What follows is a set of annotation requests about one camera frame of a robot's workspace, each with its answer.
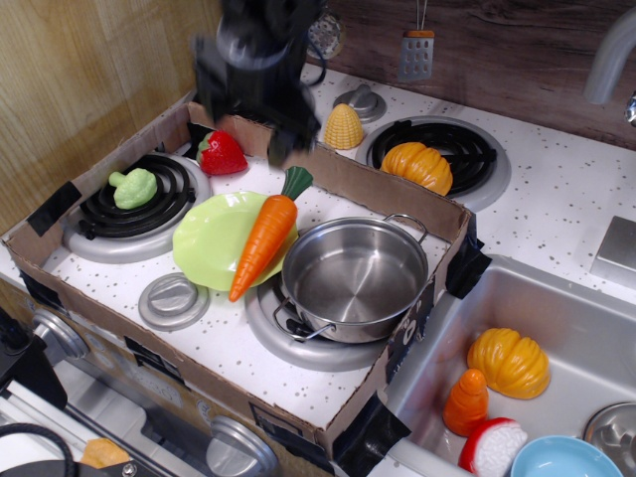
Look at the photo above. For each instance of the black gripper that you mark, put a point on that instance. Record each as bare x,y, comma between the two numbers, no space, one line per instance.
274,93

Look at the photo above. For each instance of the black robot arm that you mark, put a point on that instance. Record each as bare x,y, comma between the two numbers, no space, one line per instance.
253,65

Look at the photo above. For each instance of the light green plastic plate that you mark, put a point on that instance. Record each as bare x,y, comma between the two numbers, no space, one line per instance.
208,243

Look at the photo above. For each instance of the orange toy carrot piece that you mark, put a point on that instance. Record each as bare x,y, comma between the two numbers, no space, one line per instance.
466,406

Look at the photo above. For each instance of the red toy strawberry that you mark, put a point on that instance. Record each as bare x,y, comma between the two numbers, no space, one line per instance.
219,154

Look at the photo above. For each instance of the yellow toy corn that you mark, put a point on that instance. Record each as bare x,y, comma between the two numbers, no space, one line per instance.
344,129

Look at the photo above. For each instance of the silver slotted ladle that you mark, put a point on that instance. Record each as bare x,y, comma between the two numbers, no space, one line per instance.
326,36

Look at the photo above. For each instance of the silver stove knob back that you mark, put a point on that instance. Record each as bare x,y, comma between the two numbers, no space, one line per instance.
369,105

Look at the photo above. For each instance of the silver stove knob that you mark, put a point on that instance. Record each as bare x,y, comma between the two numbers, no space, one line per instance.
172,302
369,105

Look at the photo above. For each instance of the green toy broccoli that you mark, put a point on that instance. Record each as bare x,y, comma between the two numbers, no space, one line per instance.
134,189

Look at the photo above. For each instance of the front right grey burner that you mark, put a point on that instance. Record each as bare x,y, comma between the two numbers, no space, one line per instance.
274,322

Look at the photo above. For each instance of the silver toy spatula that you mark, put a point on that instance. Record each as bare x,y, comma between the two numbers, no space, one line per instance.
416,49

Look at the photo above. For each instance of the orange toy pumpkin on stove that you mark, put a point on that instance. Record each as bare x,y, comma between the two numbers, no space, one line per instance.
421,165

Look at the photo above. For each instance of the stainless steel pot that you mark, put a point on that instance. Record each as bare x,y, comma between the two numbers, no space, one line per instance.
352,279

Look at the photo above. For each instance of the silver stove knob front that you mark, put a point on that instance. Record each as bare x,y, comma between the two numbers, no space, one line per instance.
172,302

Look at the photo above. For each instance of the back right black burner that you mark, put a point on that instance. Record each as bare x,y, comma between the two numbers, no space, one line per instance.
479,164

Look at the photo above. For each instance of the brown cardboard fence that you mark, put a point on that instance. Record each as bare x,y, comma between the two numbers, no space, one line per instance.
220,358

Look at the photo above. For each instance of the silver oven knob left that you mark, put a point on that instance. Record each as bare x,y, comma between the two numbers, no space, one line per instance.
61,340

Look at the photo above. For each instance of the silver oven knob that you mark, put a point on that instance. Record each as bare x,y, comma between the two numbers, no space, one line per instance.
234,450
61,340

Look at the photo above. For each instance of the silver oven knob right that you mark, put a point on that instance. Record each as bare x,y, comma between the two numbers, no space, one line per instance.
234,450

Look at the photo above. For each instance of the black device at left edge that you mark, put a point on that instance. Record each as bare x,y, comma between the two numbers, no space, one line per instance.
23,360

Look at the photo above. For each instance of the orange toy pumpkin in sink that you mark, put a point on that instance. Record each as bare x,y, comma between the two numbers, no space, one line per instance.
513,366

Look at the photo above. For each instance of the yellow sponge piece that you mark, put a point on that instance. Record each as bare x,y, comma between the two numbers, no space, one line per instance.
102,452

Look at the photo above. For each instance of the grey faucet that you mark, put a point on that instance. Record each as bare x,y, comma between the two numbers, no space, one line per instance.
610,59

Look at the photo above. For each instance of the grey metal block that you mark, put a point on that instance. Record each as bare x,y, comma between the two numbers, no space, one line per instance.
615,258

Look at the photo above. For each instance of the steel sink basin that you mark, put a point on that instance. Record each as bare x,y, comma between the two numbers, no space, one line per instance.
589,338

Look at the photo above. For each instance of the red white toy mushroom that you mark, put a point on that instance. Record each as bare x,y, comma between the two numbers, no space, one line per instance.
492,446

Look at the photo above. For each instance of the light blue bowl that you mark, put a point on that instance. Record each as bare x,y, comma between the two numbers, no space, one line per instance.
562,456

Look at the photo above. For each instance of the silver sink drain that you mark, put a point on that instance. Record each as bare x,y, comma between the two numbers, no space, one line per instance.
612,431

